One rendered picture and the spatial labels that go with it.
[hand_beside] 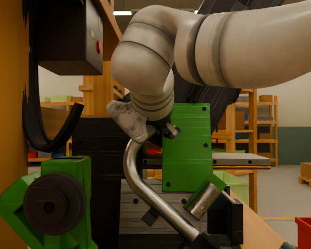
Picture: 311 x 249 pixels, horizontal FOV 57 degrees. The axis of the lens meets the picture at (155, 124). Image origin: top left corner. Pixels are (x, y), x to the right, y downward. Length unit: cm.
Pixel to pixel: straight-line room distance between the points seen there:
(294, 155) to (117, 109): 1010
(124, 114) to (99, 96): 99
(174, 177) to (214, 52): 44
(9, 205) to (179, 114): 42
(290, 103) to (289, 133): 100
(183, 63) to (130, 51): 7
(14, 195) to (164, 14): 29
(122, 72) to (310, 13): 19
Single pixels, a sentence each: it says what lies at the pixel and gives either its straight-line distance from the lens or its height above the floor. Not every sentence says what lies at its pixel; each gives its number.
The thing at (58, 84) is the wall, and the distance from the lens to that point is 1021.
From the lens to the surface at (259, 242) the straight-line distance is 89.
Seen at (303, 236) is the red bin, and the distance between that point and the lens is 107.
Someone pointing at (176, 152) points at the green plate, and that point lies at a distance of 67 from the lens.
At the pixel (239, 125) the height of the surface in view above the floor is 124.
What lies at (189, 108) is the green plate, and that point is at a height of 126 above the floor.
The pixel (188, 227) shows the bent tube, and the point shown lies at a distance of 62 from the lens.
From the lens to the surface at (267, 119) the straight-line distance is 954.
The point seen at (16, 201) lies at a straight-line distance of 43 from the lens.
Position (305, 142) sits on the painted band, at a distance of 1062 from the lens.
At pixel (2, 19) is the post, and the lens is 56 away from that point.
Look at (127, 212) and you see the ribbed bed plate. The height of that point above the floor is 102.
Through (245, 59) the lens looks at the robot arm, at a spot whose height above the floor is 127.
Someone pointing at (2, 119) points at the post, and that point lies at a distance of 53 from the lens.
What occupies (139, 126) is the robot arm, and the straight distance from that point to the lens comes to 48.
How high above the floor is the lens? 121
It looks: 1 degrees up
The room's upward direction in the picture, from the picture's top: straight up
